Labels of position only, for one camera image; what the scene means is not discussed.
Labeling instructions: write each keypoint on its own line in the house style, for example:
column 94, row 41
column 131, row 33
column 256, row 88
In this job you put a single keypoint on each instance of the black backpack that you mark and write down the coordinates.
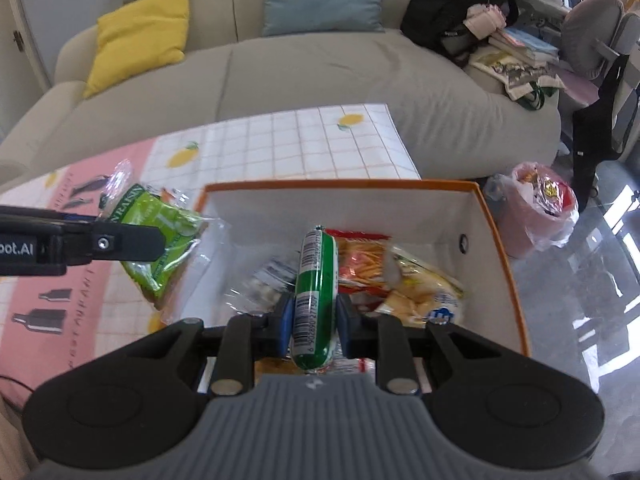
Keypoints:
column 440, row 0

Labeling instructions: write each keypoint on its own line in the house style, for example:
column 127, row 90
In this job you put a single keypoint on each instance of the yellow pillow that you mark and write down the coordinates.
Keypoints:
column 140, row 35

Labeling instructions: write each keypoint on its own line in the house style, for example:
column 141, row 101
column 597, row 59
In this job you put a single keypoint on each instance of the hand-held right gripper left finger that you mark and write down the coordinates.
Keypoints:
column 284, row 327

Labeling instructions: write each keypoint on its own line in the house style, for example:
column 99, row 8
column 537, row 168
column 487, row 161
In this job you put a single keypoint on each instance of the pink trash bin with bag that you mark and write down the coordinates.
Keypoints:
column 525, row 220

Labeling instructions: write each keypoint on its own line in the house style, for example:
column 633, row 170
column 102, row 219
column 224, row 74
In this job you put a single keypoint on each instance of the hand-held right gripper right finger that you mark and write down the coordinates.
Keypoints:
column 345, row 327

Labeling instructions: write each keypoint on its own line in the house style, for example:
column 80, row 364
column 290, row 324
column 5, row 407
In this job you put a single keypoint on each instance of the clear plastic packet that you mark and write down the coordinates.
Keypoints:
column 250, row 290

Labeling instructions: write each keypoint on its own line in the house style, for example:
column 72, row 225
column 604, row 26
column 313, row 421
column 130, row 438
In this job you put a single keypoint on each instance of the white cabinet door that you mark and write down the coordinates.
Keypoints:
column 20, row 20

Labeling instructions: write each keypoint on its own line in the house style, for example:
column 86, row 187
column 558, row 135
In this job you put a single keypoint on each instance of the grey office chair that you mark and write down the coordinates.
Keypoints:
column 595, row 25

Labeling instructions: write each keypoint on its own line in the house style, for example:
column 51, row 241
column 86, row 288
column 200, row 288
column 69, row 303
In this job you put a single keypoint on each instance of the checked lemon print tablecloth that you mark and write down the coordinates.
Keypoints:
column 300, row 145

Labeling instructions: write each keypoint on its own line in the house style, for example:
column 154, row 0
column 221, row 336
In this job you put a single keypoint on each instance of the beige sofa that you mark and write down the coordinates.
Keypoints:
column 325, row 70

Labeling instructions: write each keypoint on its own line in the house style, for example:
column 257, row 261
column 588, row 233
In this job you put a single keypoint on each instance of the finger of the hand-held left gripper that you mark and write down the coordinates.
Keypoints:
column 125, row 242
column 80, row 217

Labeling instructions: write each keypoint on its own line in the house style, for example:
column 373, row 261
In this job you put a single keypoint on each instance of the white box with orange rim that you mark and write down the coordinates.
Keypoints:
column 400, row 215

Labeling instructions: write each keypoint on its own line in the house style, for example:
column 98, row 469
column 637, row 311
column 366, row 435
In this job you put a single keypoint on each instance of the black hanging cloth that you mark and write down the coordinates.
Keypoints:
column 587, row 130

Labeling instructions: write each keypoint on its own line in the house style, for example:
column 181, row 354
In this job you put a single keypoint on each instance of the printed tote bag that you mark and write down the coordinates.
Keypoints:
column 510, row 72

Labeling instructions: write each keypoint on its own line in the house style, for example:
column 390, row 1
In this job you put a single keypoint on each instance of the pink folded cloth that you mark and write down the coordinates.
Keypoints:
column 482, row 20

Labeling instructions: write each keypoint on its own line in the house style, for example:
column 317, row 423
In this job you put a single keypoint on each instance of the red snack packet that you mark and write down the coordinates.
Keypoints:
column 360, row 262

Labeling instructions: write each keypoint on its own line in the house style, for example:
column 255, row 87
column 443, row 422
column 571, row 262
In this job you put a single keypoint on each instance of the stack of books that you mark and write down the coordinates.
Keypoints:
column 525, row 42

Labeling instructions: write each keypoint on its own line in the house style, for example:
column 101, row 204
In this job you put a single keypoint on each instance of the clear packet of yellow chips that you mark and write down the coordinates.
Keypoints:
column 415, row 300

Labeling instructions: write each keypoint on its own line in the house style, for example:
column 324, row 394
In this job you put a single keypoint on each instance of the green sausage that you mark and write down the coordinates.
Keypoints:
column 315, row 280

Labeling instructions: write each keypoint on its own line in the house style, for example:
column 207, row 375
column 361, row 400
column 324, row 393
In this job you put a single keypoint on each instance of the green snack packet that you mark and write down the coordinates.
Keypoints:
column 150, row 225

